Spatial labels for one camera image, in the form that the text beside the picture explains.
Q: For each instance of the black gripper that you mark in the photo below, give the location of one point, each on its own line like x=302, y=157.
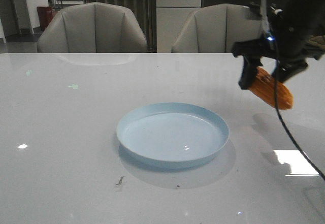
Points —
x=284, y=37

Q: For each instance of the orange corn cob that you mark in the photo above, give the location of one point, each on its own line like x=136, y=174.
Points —
x=267, y=89

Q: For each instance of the light blue round plate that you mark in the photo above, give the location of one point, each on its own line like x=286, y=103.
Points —
x=172, y=135

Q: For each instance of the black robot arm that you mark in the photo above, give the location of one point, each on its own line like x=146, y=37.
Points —
x=316, y=14

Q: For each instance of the beige cushion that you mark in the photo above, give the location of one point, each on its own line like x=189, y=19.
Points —
x=315, y=46

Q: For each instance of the right grey upholstered chair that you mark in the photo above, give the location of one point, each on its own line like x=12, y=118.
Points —
x=214, y=29

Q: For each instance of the grey upholstered chair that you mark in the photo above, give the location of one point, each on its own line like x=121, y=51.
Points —
x=93, y=28
x=214, y=29

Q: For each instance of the white cabinet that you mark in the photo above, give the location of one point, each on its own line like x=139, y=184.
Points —
x=170, y=15

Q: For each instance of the left grey upholstered chair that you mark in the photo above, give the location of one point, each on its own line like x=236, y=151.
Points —
x=93, y=28

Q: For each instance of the red bin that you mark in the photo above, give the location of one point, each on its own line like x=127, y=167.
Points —
x=45, y=14

